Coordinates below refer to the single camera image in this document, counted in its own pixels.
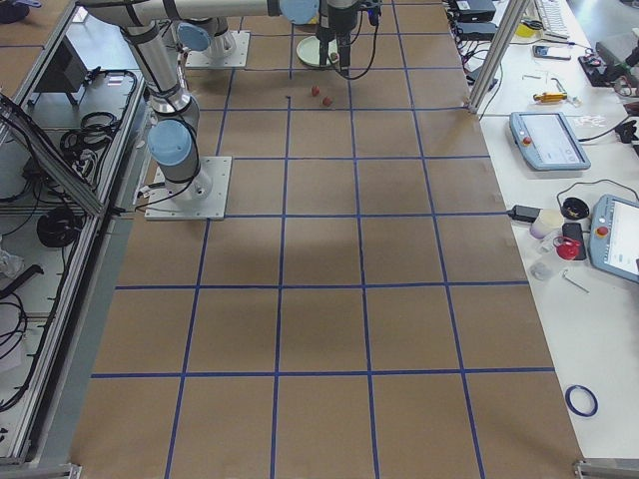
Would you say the blue tape roll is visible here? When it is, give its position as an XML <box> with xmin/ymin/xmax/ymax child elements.
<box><xmin>564</xmin><ymin>384</ymin><xmax>599</xmax><ymax>418</ymax></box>

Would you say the white keyboard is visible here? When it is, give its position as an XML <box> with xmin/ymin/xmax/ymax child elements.
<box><xmin>532</xmin><ymin>0</ymin><xmax>570</xmax><ymax>40</ymax></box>

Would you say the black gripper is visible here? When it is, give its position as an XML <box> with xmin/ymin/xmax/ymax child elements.
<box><xmin>318</xmin><ymin>0</ymin><xmax>382</xmax><ymax>70</ymax></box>

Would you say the white paper cup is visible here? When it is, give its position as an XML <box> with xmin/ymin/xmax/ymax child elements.
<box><xmin>529</xmin><ymin>209</ymin><xmax>564</xmax><ymax>240</ymax></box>

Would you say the teach pendant tablet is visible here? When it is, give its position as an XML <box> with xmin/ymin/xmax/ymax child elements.
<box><xmin>509</xmin><ymin>112</ymin><xmax>591</xmax><ymax>171</ymax></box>

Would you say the metal hex key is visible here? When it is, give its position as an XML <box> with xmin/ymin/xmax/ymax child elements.
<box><xmin>561</xmin><ymin>269</ymin><xmax>590</xmax><ymax>294</ymax></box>

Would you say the red round object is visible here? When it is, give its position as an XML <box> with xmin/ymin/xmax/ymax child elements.
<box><xmin>555</xmin><ymin>239</ymin><xmax>579</xmax><ymax>260</ymax></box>

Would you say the gold metal cylinder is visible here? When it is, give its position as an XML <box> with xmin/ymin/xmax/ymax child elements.
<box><xmin>533</xmin><ymin>92</ymin><xmax>567</xmax><ymax>104</ymax></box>

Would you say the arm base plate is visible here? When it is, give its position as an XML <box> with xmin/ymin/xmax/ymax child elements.
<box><xmin>145</xmin><ymin>157</ymin><xmax>232</xmax><ymax>221</ymax></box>
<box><xmin>184</xmin><ymin>30</ymin><xmax>251</xmax><ymax>70</ymax></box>

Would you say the aluminium frame post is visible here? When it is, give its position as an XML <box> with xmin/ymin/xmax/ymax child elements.
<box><xmin>467</xmin><ymin>0</ymin><xmax>529</xmax><ymax>114</ymax></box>

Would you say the black power adapter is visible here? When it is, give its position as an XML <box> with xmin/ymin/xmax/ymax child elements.
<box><xmin>506</xmin><ymin>205</ymin><xmax>541</xmax><ymax>224</ymax></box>

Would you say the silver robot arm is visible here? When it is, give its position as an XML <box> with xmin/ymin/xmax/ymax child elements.
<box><xmin>174</xmin><ymin>1</ymin><xmax>381</xmax><ymax>80</ymax></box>
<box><xmin>77</xmin><ymin>1</ymin><xmax>329</xmax><ymax>201</ymax></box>

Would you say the light green plate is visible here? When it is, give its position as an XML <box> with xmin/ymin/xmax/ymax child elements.
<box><xmin>296</xmin><ymin>36</ymin><xmax>338</xmax><ymax>69</ymax></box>

